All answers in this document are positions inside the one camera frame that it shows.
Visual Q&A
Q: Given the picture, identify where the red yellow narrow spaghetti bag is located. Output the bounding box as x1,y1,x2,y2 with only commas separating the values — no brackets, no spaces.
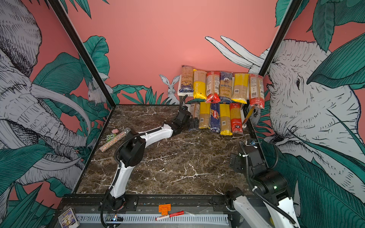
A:
230,103,243,134

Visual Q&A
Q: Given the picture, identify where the green number toy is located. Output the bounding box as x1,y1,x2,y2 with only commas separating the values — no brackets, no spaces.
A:
106,134,117,142

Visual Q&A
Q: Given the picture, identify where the card box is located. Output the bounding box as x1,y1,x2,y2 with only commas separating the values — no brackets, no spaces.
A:
58,208,80,228

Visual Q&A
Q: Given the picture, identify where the clear blue-end spaghetti bag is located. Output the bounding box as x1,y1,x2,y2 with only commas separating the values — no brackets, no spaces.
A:
189,103,200,130

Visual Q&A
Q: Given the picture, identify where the plain yellow spaghetti bag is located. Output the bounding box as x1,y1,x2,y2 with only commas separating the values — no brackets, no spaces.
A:
220,104,232,135

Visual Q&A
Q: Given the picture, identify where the yellow-top spaghetti bag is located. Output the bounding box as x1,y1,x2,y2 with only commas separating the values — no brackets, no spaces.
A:
232,73,249,104

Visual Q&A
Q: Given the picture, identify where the yellow-end spaghetti bag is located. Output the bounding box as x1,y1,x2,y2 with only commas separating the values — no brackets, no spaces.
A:
193,69,207,100

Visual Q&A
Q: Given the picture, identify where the blue-bottom spaghetti bag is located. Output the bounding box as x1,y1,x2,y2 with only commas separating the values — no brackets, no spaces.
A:
180,66,194,93

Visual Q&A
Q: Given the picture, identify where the blue portrait spaghetti bag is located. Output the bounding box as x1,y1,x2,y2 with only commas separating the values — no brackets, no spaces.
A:
219,71,233,104

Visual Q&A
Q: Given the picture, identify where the red double spaghetti bag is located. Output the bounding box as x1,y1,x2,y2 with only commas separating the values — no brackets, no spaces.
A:
250,74,265,109

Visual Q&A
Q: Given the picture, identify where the white perforated cable tray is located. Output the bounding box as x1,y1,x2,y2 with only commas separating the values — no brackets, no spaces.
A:
76,213,230,225

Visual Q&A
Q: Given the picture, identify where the blue Barilla spaghetti box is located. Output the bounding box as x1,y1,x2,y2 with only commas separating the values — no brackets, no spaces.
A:
209,103,220,133

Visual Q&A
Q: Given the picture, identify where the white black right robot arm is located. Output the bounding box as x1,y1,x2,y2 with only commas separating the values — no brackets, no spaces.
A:
225,139,300,228

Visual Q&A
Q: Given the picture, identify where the orange plastic block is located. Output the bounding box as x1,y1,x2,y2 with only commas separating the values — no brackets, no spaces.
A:
158,204,171,216

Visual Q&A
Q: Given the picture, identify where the glitter silver microphone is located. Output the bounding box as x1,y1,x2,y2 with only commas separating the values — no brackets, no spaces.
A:
99,127,131,152

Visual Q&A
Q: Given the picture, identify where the red white marker pen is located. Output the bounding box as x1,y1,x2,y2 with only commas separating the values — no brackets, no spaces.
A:
155,211,185,221

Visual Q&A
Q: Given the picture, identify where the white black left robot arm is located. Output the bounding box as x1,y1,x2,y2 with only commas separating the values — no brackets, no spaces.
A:
99,106,192,211

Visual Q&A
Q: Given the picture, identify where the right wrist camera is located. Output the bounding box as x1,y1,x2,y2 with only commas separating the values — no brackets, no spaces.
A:
247,138,258,146

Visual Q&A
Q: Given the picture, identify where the white two-tier shelf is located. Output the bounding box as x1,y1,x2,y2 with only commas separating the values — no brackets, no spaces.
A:
176,75,262,126

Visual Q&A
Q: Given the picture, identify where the yellow label spaghetti bag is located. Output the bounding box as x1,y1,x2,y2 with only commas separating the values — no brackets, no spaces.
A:
199,102,211,129

